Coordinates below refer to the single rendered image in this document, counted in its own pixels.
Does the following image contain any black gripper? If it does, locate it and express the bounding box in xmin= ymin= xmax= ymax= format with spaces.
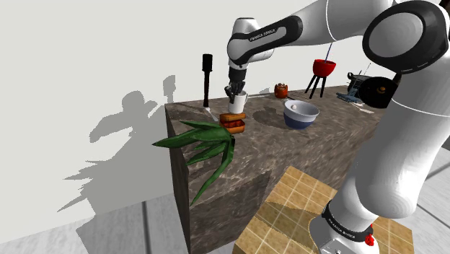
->
xmin=224 ymin=66 xmax=247 ymax=99

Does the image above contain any white mug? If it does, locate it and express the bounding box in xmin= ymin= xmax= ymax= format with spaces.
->
xmin=228 ymin=90 xmax=249 ymax=115

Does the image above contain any tall black grinder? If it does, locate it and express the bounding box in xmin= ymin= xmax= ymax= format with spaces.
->
xmin=201 ymin=53 xmax=214 ymax=108

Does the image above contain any white flat utensil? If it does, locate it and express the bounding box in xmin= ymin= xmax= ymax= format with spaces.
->
xmin=205 ymin=106 xmax=219 ymax=123

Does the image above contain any small orange jar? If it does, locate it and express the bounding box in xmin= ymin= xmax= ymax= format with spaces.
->
xmin=273 ymin=82 xmax=289 ymax=100

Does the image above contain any green plant in orange pot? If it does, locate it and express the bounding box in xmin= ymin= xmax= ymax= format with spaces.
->
xmin=151 ymin=112 xmax=247 ymax=207

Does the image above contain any blue and white bowl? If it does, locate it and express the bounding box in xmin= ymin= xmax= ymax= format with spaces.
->
xmin=283 ymin=99 xmax=320 ymax=131

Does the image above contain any brown marble counter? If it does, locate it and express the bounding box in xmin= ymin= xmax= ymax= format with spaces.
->
xmin=164 ymin=84 xmax=389 ymax=254

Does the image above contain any red bowl on black tripod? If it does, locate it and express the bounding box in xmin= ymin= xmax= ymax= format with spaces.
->
xmin=304 ymin=42 xmax=338 ymax=100

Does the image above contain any blue cloth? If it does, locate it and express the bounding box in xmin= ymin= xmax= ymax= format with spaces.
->
xmin=335 ymin=89 xmax=363 ymax=104

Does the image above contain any black appliance with antenna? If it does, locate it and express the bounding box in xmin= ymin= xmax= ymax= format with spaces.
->
xmin=346 ymin=63 xmax=374 ymax=95

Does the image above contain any tan tiled robot stand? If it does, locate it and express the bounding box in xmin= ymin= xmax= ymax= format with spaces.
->
xmin=231 ymin=165 xmax=416 ymax=254

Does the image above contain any white thin utensil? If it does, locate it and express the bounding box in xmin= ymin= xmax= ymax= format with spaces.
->
xmin=351 ymin=103 xmax=376 ymax=115

